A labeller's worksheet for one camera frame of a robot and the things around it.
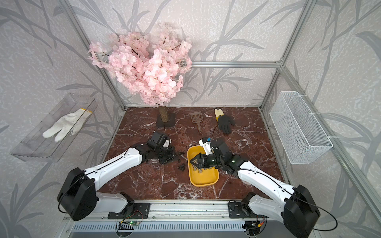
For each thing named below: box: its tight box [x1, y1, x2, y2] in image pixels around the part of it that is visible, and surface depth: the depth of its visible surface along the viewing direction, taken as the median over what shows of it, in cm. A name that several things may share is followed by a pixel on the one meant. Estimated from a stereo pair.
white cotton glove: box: [42, 108, 93, 142], surface depth 68 cm
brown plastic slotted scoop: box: [190, 111, 204, 133], surface depth 115 cm
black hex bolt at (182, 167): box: [177, 163, 186, 172], surface depth 89 cm
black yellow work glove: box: [214, 108, 236, 134], surface depth 113 cm
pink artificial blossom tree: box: [87, 23, 193, 127], surface depth 69 cm
